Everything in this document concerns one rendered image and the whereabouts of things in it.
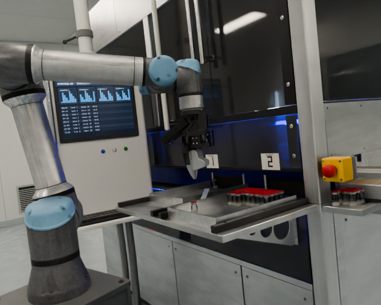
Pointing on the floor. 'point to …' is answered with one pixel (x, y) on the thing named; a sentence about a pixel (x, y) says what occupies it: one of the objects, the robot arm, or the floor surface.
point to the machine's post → (314, 149)
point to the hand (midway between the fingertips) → (192, 175)
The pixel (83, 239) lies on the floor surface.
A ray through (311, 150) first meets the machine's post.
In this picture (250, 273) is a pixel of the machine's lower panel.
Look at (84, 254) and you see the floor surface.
